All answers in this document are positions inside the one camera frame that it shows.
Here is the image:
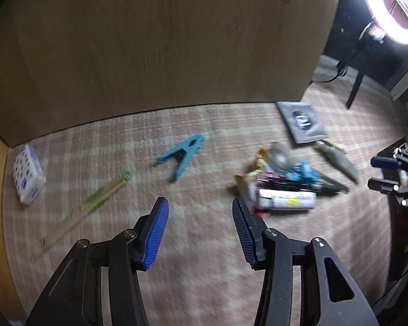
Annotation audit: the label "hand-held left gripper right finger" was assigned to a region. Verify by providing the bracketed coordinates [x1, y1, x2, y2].
[232, 197, 381, 326]

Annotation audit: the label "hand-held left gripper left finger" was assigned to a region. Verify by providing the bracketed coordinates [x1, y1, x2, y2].
[25, 197, 171, 326]

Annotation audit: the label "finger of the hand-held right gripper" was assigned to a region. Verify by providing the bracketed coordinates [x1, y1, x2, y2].
[368, 177, 408, 208]
[370, 148, 408, 171]

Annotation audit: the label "black tray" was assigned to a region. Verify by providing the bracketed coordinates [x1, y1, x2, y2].
[377, 137, 408, 282]

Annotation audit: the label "grey knife-like tool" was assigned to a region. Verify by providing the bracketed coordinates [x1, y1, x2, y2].
[314, 142, 360, 183]

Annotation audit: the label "brown snack wrapper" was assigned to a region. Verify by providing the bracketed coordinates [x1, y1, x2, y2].
[234, 149, 271, 208]

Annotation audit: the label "white tube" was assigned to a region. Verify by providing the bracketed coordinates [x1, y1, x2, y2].
[257, 190, 317, 211]

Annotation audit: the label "black pen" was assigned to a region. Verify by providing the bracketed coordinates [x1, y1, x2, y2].
[255, 177, 349, 196]

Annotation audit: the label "blue wrapper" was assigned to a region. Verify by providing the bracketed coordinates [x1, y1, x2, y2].
[286, 161, 322, 186]

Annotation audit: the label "wooden chopsticks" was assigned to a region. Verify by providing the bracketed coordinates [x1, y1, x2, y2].
[40, 171, 134, 252]

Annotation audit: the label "blue clothespin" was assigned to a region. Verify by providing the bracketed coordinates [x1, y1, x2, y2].
[156, 133, 205, 182]

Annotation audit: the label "grey sachet with dark circle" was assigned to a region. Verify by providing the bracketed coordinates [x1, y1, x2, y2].
[276, 101, 328, 144]

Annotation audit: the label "white dotted tissue pack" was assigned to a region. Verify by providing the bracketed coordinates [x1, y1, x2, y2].
[12, 144, 47, 206]

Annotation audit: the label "black light stand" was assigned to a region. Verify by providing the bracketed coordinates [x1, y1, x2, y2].
[346, 22, 386, 110]

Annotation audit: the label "large wooden board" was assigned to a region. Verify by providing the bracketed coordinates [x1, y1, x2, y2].
[0, 0, 348, 148]

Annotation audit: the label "black light cable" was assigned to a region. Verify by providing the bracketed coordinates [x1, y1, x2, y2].
[313, 39, 364, 84]

